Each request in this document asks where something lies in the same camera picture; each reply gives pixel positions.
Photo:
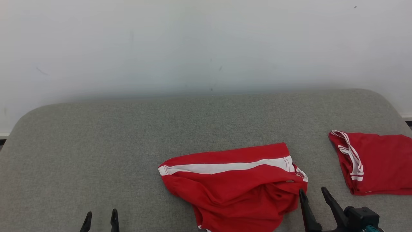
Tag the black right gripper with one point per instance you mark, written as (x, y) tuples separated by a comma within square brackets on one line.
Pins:
[(341, 230)]

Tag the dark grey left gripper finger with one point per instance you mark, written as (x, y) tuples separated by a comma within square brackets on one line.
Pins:
[(87, 224), (115, 222)]

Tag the red basketball jersey white trim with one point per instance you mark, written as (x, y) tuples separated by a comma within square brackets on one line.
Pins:
[(383, 164)]

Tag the red shorts white stripe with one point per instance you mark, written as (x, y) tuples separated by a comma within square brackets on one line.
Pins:
[(235, 190)]

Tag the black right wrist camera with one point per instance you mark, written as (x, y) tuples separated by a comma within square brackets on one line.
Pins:
[(362, 217)]

